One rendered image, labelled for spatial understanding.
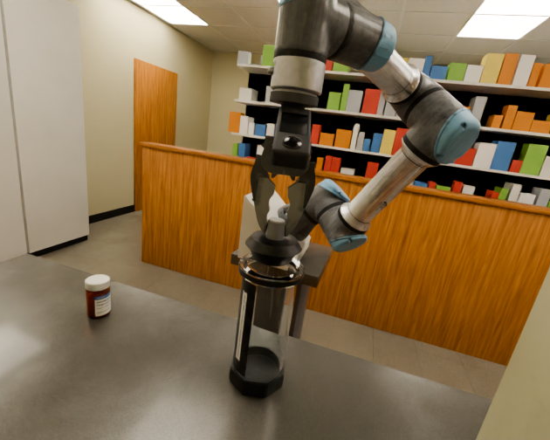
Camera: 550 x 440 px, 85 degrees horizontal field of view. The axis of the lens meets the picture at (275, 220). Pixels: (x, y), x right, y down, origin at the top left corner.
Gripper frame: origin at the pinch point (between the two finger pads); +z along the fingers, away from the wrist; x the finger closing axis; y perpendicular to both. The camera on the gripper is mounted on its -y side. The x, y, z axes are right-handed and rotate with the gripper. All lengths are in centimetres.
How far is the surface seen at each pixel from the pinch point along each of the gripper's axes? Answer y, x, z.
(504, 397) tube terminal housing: -23.9, -21.4, 4.6
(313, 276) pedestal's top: 44, -15, 29
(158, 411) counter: -9.9, 14.0, 28.8
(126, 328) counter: 7.4, 28.1, 28.9
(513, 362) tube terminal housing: -23.2, -21.6, 1.4
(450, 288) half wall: 150, -130, 75
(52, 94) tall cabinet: 220, 202, -19
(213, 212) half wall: 199, 54, 58
